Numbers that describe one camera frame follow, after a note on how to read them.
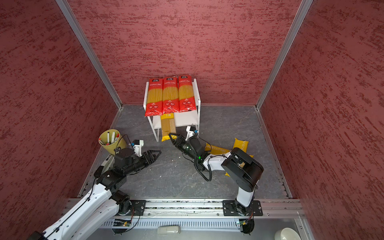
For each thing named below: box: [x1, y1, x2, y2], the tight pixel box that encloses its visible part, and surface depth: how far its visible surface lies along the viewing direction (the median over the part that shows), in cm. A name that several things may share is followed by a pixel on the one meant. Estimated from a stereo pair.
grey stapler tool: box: [93, 154, 115, 178], surface depth 87 cm
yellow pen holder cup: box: [98, 129, 127, 155], surface depth 89 cm
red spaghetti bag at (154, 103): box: [145, 78, 164, 117], surface depth 77 cm
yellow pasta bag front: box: [161, 113, 178, 142], surface depth 87 cm
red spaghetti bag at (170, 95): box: [162, 76, 180, 114], surface depth 78 cm
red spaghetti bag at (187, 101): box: [178, 75, 197, 113], surface depth 79 cm
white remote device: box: [157, 225, 181, 234], surface depth 67 cm
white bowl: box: [274, 227, 302, 240], surface depth 63 cm
